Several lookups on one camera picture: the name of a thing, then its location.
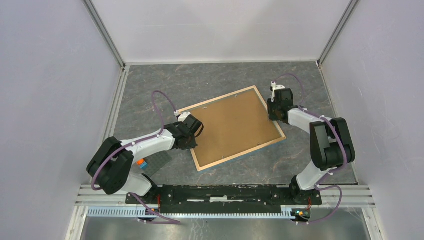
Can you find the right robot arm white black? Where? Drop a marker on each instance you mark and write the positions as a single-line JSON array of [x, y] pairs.
[[331, 145]]

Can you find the blue building block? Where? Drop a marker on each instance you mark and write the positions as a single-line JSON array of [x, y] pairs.
[[143, 165]]

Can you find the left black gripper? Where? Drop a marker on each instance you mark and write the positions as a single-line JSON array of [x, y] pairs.
[[191, 145]]

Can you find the wooden picture frame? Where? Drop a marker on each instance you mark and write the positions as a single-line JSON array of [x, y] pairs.
[[232, 127]]

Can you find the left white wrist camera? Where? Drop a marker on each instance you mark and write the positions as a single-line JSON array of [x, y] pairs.
[[181, 116]]

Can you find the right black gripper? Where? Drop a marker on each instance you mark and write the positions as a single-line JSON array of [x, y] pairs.
[[270, 104]]

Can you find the aluminium frame rail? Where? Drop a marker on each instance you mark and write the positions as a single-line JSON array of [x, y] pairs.
[[124, 205]]

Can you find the grey building block baseplate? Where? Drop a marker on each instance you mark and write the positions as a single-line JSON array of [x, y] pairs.
[[156, 162]]

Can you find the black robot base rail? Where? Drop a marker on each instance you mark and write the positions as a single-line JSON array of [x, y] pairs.
[[228, 199]]

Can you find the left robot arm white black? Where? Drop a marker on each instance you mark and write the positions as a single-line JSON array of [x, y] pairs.
[[111, 166]]

